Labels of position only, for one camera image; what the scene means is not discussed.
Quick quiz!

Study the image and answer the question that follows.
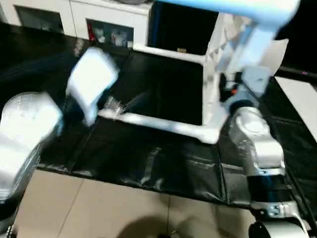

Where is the grey pillow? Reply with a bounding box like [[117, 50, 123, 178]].
[[261, 38, 290, 76]]

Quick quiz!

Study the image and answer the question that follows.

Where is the black table mat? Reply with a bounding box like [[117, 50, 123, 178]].
[[0, 22, 317, 206]]

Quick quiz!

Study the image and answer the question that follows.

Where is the black flat tv screen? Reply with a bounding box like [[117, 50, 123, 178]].
[[279, 67, 317, 78]]

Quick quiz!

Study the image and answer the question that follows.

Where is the white glass-door cabinet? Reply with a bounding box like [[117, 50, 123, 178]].
[[0, 0, 152, 49]]

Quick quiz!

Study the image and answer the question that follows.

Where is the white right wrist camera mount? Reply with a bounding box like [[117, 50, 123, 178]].
[[241, 66, 272, 100]]

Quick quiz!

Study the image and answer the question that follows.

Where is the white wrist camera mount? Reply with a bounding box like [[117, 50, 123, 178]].
[[66, 47, 120, 126], [241, 66, 272, 100]]

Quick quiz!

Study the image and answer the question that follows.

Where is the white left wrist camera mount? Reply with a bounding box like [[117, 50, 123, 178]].
[[66, 47, 120, 126]]

